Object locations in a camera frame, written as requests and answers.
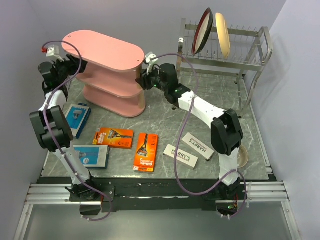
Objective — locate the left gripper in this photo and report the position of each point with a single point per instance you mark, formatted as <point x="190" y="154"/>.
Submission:
<point x="74" y="64"/>

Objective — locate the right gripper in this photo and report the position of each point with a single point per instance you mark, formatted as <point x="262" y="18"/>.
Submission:
<point x="144" y="81"/>

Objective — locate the pink three-tier shelf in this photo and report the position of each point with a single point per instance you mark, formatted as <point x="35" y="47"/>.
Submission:
<point x="109" y="78"/>

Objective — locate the orange gillette box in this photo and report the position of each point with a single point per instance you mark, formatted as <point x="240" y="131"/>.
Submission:
<point x="114" y="137"/>
<point x="146" y="151"/>

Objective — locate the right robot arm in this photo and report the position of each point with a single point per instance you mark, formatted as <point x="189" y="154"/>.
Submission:
<point x="225" y="128"/>

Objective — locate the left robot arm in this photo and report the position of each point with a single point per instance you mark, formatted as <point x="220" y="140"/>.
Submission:
<point x="52" y="129"/>

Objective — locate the blue razor box upper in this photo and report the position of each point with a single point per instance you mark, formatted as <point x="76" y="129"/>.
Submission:
<point x="77" y="117"/>

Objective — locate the dark red plate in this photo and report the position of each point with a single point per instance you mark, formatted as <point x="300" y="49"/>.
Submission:
<point x="202" y="32"/>

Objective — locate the blue Harry's razor box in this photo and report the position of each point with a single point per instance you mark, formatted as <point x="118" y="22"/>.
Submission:
<point x="93" y="156"/>

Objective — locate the white Harry's box left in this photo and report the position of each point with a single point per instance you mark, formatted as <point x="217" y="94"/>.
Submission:
<point x="182" y="157"/>

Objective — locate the white harry's box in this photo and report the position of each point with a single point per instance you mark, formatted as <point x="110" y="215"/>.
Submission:
<point x="201" y="148"/>
<point x="182" y="157"/>

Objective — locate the cream yellow plate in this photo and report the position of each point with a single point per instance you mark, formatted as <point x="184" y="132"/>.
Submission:
<point x="223" y="35"/>

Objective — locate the white Harry's box right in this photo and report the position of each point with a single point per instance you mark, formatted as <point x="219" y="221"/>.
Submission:
<point x="201" y="148"/>

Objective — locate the metal dish rack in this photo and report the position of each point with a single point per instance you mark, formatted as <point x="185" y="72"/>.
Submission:
<point x="250" y="52"/>

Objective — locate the beige bowl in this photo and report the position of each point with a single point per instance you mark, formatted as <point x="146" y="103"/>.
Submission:
<point x="242" y="157"/>

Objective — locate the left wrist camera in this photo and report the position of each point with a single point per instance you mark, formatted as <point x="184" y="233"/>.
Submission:
<point x="52" y="52"/>

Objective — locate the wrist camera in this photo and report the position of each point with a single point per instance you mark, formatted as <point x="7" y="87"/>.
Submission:
<point x="150" y="60"/>
<point x="52" y="52"/>

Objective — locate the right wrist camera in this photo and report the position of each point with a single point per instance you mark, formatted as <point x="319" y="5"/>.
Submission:
<point x="150" y="60"/>

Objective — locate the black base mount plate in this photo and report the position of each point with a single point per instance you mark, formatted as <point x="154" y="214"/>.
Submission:
<point x="143" y="194"/>

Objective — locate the aluminium rail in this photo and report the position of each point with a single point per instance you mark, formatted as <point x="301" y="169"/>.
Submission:
<point x="56" y="194"/>

